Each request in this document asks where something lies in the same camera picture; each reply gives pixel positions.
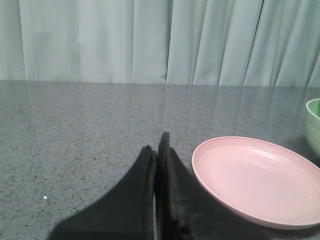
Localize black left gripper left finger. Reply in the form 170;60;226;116
48;146;157;240

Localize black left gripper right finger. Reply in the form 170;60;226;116
155;132;270;240

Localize pink plate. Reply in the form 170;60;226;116
192;136;320;230

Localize green bowl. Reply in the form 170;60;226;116
305;98;320;159

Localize white curtain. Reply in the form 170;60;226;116
0;0;320;87

